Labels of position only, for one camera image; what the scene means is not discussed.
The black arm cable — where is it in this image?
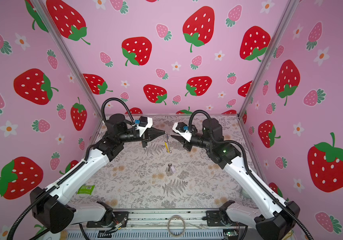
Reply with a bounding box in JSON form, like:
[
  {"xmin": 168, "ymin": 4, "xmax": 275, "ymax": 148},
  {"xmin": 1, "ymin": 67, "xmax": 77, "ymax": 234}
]
[
  {"xmin": 188, "ymin": 109, "xmax": 313, "ymax": 240},
  {"xmin": 100, "ymin": 97, "xmax": 136, "ymax": 130}
]

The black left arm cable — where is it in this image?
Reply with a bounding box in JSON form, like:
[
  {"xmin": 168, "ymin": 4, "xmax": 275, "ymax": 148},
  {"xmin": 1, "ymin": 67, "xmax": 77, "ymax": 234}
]
[{"xmin": 100, "ymin": 97, "xmax": 136, "ymax": 130}]

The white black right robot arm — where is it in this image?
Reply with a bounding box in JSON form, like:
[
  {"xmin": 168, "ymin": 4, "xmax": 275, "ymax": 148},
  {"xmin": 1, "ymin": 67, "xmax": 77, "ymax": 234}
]
[{"xmin": 172, "ymin": 119, "xmax": 300, "ymax": 240}]

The coiled beige cable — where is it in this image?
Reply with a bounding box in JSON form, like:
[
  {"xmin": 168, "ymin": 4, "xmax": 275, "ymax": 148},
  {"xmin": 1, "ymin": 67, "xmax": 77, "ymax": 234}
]
[{"xmin": 167, "ymin": 214, "xmax": 187, "ymax": 238}]

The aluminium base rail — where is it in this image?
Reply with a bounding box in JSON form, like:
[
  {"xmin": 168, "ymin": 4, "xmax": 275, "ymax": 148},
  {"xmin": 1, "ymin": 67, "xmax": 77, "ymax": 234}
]
[{"xmin": 66, "ymin": 209, "xmax": 262, "ymax": 240}]

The aluminium corner post right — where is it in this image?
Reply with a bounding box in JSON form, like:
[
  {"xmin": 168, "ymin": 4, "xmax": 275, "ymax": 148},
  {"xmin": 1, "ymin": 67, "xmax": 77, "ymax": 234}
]
[{"xmin": 238, "ymin": 1, "xmax": 300, "ymax": 118}]

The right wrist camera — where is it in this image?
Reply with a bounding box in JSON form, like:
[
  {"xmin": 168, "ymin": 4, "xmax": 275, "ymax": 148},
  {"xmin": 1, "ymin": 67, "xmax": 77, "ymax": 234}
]
[{"xmin": 173, "ymin": 122, "xmax": 193, "ymax": 142}]

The green snack packet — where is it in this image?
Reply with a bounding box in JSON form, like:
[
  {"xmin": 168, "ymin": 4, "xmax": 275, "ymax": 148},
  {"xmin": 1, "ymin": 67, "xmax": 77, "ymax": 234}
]
[{"xmin": 77, "ymin": 185, "xmax": 95, "ymax": 195}]

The aluminium corner post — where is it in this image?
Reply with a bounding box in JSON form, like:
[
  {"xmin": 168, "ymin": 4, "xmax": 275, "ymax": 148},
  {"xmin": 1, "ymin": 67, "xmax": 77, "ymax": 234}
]
[
  {"xmin": 32, "ymin": 1, "xmax": 102, "ymax": 118},
  {"xmin": 238, "ymin": 1, "xmax": 300, "ymax": 118}
]

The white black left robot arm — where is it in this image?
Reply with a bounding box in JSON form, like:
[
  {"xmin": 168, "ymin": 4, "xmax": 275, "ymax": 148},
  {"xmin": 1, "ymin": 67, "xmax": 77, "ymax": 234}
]
[{"xmin": 30, "ymin": 114, "xmax": 165, "ymax": 234}]

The aluminium corner post left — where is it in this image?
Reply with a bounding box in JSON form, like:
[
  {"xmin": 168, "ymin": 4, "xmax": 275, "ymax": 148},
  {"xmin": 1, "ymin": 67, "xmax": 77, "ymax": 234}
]
[{"xmin": 32, "ymin": 1, "xmax": 102, "ymax": 118}]

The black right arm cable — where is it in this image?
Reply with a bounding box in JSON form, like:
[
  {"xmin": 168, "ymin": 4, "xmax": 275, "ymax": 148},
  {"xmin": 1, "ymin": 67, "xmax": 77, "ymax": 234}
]
[{"xmin": 188, "ymin": 109, "xmax": 313, "ymax": 240}]

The metal keyring with yellow tag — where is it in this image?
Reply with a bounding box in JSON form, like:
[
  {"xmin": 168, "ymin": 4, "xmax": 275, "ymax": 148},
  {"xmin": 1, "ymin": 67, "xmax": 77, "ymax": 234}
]
[{"xmin": 164, "ymin": 133, "xmax": 172, "ymax": 154}]

